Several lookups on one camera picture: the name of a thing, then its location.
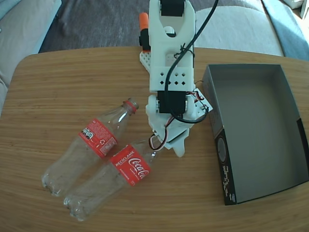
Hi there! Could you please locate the clear bottle red label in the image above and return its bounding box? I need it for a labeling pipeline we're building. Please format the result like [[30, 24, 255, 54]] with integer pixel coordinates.
[[41, 97, 140, 198], [63, 137, 165, 222]]

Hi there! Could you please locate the grey cardboard box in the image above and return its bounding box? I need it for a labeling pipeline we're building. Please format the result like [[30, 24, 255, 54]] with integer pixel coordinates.
[[201, 63, 309, 206]]

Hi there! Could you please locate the orange black clamp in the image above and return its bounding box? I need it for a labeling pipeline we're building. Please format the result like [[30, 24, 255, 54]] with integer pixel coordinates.
[[138, 11, 151, 53]]

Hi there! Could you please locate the dark grey rug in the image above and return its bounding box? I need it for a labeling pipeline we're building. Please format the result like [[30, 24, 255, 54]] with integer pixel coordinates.
[[38, 0, 265, 54]]

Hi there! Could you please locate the light grey sofa cushion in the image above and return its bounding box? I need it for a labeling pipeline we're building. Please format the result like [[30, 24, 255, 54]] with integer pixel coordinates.
[[194, 4, 285, 58]]

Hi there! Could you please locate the beige sofa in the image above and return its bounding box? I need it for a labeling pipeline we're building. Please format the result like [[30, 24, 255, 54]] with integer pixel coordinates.
[[0, 0, 62, 114]]

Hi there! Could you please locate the blue grey cushion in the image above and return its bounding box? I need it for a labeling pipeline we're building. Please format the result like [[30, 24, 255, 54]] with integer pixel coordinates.
[[262, 0, 309, 61]]

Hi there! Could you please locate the light blue cushion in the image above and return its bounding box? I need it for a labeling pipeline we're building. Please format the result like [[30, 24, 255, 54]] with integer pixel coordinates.
[[0, 0, 22, 20]]

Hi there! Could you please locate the black cable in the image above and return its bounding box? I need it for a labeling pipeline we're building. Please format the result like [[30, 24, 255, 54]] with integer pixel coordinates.
[[165, 0, 220, 123]]

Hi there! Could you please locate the white camera plate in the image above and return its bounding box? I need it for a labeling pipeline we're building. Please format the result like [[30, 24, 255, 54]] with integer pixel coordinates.
[[192, 87, 215, 116]]

